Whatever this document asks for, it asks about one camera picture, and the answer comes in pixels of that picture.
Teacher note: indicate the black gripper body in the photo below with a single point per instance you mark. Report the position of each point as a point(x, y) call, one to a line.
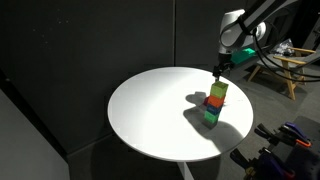
point(224, 64)

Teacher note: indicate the maroon toy block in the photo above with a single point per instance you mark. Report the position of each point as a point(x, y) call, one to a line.
point(205, 101)

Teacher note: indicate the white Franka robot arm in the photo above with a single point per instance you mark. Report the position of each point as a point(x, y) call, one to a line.
point(236, 28)

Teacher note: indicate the lime green toy block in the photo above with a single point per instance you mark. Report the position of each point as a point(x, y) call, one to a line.
point(219, 89)

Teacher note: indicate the orange toy block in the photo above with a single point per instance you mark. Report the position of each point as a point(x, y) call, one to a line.
point(216, 101)

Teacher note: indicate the blue toy block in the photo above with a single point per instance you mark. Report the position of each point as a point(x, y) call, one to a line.
point(213, 110)

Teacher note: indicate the clear plastic bag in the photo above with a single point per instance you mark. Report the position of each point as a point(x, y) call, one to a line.
point(283, 46)

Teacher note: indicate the wooden armchair grey cushion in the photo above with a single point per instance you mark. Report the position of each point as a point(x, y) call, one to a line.
point(287, 66)

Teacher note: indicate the black spring clamp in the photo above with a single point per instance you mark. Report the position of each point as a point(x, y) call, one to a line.
point(267, 132)

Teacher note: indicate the purple clamp orange tip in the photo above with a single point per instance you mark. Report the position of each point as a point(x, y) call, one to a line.
point(296, 132)

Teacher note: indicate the large purple spring clamp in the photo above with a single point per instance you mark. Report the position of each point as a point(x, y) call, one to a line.
point(266, 164)

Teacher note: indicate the white table pedestal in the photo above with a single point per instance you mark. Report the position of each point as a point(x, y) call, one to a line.
point(185, 170)

